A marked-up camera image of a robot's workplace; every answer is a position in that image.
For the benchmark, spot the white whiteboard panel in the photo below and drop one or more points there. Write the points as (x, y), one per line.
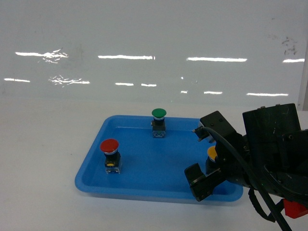
(210, 52)

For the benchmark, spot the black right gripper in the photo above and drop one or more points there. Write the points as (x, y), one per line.
(202, 186)

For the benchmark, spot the blue plastic tray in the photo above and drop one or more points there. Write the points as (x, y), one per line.
(152, 168)

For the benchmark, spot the green mushroom push button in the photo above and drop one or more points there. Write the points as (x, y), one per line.
(158, 123)

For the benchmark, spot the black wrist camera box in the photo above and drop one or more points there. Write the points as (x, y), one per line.
(216, 122)

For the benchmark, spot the red mushroom push button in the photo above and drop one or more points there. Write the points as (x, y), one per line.
(113, 161)

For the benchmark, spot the yellow mushroom push button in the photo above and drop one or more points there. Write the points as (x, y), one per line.
(211, 152)

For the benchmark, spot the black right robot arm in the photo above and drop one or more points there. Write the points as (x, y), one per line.
(275, 148)

